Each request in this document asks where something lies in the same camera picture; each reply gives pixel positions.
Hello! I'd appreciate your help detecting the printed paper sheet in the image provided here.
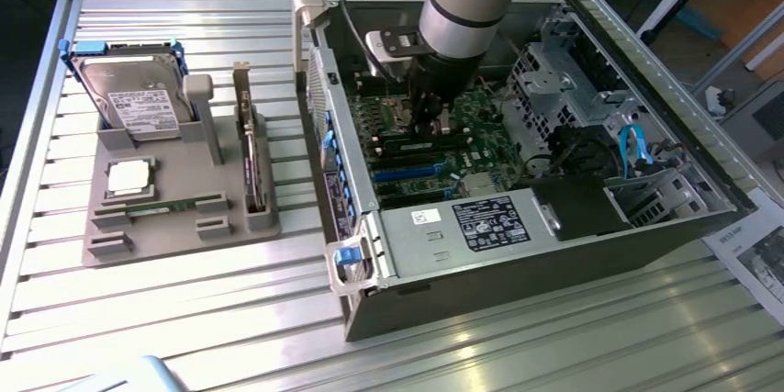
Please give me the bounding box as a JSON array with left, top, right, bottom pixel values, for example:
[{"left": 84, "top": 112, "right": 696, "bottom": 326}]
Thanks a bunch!
[{"left": 700, "top": 186, "right": 784, "bottom": 334}]

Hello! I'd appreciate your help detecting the blue expansion slot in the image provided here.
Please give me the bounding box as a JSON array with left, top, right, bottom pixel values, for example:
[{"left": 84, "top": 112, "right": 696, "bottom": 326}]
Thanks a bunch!
[{"left": 372, "top": 162, "right": 447, "bottom": 184}]

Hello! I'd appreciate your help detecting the black plastic shroud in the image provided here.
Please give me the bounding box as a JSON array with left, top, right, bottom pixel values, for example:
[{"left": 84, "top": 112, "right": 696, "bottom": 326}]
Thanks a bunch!
[{"left": 530, "top": 174, "right": 636, "bottom": 242}]

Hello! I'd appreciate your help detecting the CPU socket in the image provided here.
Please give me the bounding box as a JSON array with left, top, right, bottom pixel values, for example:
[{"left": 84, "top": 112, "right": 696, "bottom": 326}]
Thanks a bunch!
[{"left": 378, "top": 95, "right": 419, "bottom": 130}]

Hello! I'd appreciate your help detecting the blue SATA wire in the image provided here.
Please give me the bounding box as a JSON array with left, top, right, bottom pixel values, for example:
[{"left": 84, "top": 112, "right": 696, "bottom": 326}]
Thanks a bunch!
[{"left": 618, "top": 124, "right": 655, "bottom": 180}]

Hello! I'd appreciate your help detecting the silver CPU chip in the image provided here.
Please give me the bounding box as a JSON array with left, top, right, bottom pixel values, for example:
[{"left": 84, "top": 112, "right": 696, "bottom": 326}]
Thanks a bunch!
[{"left": 106, "top": 162, "right": 156, "bottom": 195}]

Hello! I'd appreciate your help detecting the silver hard disk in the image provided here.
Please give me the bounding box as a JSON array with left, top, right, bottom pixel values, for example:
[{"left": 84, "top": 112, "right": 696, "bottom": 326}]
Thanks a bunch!
[{"left": 75, "top": 55, "right": 187, "bottom": 143}]

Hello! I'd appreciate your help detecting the graphics card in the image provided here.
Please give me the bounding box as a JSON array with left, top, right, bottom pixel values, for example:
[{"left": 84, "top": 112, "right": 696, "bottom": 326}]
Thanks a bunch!
[{"left": 234, "top": 60, "right": 272, "bottom": 218}]

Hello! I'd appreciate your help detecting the silver chipset heat sink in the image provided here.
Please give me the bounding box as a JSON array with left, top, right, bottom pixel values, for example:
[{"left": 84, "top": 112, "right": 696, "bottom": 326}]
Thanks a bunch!
[{"left": 460, "top": 174, "right": 503, "bottom": 196}]

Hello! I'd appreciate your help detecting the black open PC case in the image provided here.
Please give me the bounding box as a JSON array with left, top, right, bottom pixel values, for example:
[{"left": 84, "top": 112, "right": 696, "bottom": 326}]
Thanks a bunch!
[{"left": 292, "top": 0, "right": 756, "bottom": 342}]

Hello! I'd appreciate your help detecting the grey parts rack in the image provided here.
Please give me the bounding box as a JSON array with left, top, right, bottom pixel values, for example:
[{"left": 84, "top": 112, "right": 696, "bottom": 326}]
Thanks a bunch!
[{"left": 82, "top": 71, "right": 283, "bottom": 269}]

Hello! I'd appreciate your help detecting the grey power supply unit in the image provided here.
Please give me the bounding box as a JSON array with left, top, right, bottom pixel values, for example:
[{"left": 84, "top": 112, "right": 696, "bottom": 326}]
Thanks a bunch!
[{"left": 366, "top": 187, "right": 564, "bottom": 284}]

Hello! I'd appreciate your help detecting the light blue plastic object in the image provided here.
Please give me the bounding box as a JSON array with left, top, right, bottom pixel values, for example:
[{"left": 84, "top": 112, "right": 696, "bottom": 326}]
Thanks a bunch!
[{"left": 59, "top": 354, "right": 192, "bottom": 392}]

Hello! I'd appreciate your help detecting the green motherboard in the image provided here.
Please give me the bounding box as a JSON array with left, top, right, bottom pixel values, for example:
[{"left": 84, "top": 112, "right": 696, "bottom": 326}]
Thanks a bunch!
[{"left": 348, "top": 82, "right": 530, "bottom": 209}]

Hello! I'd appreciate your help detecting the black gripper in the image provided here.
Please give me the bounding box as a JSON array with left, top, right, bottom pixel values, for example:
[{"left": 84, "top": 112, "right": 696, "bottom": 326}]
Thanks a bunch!
[{"left": 406, "top": 52, "right": 486, "bottom": 139}]

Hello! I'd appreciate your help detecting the blue disk caddy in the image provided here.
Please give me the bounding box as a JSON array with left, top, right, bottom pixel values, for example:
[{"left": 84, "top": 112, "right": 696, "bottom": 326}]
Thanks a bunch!
[{"left": 56, "top": 37, "right": 188, "bottom": 129}]

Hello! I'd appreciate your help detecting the white power strip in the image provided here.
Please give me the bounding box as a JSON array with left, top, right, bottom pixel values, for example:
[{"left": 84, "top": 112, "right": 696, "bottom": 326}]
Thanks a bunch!
[{"left": 703, "top": 85, "right": 738, "bottom": 114}]

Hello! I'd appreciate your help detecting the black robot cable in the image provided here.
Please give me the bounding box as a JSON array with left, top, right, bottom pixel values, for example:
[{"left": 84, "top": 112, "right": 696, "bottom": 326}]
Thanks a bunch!
[{"left": 335, "top": 0, "right": 394, "bottom": 77}]

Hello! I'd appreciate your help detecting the green RAM stick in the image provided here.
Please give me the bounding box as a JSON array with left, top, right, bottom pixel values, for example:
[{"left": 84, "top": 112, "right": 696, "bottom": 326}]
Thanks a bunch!
[{"left": 124, "top": 197, "right": 207, "bottom": 218}]

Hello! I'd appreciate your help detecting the black RAM stick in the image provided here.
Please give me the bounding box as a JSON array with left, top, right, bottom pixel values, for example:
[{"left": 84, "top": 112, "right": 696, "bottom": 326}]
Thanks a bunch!
[{"left": 378, "top": 133, "right": 470, "bottom": 158}]

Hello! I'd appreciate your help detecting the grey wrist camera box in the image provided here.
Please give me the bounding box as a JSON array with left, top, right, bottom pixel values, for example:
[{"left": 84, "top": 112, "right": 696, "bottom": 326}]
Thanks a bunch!
[{"left": 366, "top": 28, "right": 426, "bottom": 77}]

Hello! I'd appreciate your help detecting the metal disk bay cage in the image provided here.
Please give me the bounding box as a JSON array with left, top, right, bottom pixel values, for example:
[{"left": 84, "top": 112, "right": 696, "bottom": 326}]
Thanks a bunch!
[{"left": 506, "top": 39, "right": 652, "bottom": 137}]

